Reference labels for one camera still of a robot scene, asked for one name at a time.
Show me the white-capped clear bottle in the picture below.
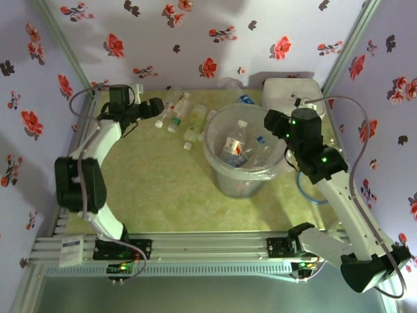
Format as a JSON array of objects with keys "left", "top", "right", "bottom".
[{"left": 154, "top": 86, "right": 180, "bottom": 128}]

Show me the green-capped orange label bottle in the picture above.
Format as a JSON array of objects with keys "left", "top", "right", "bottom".
[{"left": 167, "top": 93, "right": 192, "bottom": 133}]

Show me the blue label clear bottle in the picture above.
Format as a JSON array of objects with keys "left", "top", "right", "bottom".
[{"left": 235, "top": 93, "right": 257, "bottom": 106}]

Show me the yellow-green label clear bottle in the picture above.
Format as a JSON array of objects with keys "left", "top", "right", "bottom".
[{"left": 182, "top": 104, "right": 209, "bottom": 151}]

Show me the white-red label clear bottle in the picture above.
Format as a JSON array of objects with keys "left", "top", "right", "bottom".
[{"left": 220, "top": 119, "right": 248, "bottom": 164}]

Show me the mesh bin with plastic liner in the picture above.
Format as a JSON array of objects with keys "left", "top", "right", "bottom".
[{"left": 202, "top": 104, "right": 287, "bottom": 198}]

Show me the white lidded plastic box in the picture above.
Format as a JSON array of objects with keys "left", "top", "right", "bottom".
[{"left": 262, "top": 78, "right": 326, "bottom": 121}]

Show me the small circuit board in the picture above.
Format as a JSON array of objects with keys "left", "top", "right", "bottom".
[
  {"left": 291, "top": 260, "right": 319, "bottom": 272},
  {"left": 107, "top": 263, "right": 137, "bottom": 275}
]

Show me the white paper label tag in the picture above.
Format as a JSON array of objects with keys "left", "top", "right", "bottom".
[{"left": 60, "top": 237, "right": 84, "bottom": 268}]

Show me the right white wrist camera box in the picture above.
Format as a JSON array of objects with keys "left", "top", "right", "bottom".
[{"left": 291, "top": 93, "right": 319, "bottom": 110}]

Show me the left arm grey cable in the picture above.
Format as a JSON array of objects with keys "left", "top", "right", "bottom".
[{"left": 68, "top": 85, "right": 149, "bottom": 281}]

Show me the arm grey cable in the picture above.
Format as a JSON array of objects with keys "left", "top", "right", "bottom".
[
  {"left": 68, "top": 85, "right": 149, "bottom": 281},
  {"left": 295, "top": 95, "right": 408, "bottom": 299}
]

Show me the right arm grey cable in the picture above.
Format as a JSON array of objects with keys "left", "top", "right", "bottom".
[{"left": 295, "top": 95, "right": 408, "bottom": 299}]

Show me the aluminium frame post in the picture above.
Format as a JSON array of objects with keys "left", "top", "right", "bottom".
[
  {"left": 32, "top": 0, "right": 100, "bottom": 98},
  {"left": 321, "top": 0, "right": 381, "bottom": 97}
]

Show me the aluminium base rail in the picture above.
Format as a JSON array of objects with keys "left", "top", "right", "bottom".
[{"left": 31, "top": 231, "right": 389, "bottom": 262}]

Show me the grey slotted cable duct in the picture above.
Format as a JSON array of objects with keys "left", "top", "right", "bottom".
[{"left": 44, "top": 262, "right": 293, "bottom": 276}]

